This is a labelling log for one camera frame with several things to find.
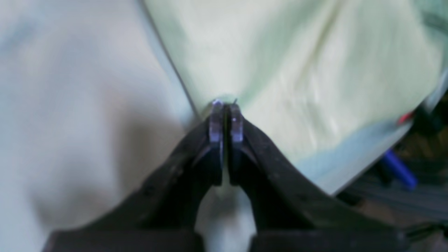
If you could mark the light green T-shirt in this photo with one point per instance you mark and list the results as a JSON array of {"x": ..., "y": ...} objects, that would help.
[{"x": 309, "y": 73}]

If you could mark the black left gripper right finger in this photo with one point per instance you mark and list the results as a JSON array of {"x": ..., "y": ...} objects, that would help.
[{"x": 291, "y": 213}]

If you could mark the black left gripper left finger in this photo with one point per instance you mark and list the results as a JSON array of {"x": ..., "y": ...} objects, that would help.
[{"x": 160, "y": 215}]

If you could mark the blue bar clamp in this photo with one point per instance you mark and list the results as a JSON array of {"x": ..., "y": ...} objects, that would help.
[{"x": 398, "y": 170}]

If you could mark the green table cloth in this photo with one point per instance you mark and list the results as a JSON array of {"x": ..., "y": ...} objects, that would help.
[{"x": 91, "y": 104}]

